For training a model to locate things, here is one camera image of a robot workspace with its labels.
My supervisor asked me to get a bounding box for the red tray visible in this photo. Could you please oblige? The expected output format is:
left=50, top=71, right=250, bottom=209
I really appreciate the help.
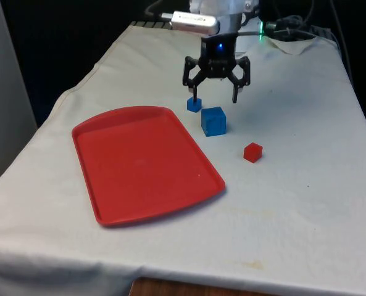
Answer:
left=71, top=105, right=227, bottom=229

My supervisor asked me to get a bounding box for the small red cube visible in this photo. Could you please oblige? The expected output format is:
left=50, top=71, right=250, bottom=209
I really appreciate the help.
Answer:
left=243, top=142, right=264, bottom=163

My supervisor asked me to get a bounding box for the small blue cube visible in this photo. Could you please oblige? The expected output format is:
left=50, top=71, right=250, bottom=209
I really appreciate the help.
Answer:
left=186, top=97, right=202, bottom=113

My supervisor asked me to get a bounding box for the grey cable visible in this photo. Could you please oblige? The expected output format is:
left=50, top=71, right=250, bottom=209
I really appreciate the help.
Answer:
left=144, top=0, right=173, bottom=22

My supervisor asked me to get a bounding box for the large blue cube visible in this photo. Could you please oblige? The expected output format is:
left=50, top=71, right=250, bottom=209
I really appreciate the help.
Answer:
left=201, top=106, right=227, bottom=138

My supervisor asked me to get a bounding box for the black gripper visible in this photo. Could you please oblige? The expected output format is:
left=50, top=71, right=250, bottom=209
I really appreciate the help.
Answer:
left=182, top=33, right=252, bottom=104

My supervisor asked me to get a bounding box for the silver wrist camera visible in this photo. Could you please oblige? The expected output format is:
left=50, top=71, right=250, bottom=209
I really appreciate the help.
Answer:
left=170, top=10, right=221, bottom=36

